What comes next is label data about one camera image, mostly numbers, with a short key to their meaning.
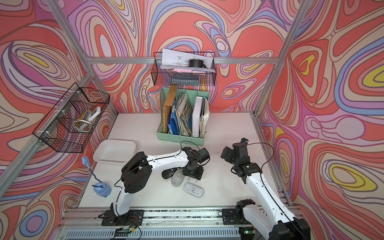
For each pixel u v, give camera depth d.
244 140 0.73
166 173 0.85
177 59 0.86
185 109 0.92
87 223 0.72
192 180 0.82
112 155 0.96
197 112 0.85
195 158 0.66
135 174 0.51
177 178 0.84
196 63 0.82
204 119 0.84
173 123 0.95
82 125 0.72
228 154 0.75
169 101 0.81
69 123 0.69
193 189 0.80
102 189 0.75
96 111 0.74
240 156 0.62
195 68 0.80
